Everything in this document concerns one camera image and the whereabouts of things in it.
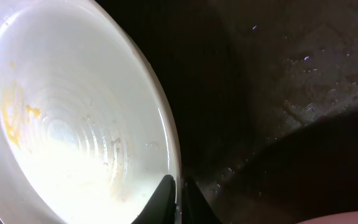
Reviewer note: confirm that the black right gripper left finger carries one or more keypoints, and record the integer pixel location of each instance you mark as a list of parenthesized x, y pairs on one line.
[(161, 207)]

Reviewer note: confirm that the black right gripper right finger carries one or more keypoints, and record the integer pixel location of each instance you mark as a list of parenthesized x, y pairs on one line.
[(195, 208)]

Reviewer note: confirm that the cream plate top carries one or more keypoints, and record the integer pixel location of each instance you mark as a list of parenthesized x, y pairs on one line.
[(86, 132)]

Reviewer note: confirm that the brown serving tray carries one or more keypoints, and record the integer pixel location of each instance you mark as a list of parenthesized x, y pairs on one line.
[(265, 99)]

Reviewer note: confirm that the white plate right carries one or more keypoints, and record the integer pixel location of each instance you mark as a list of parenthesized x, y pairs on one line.
[(340, 218)]

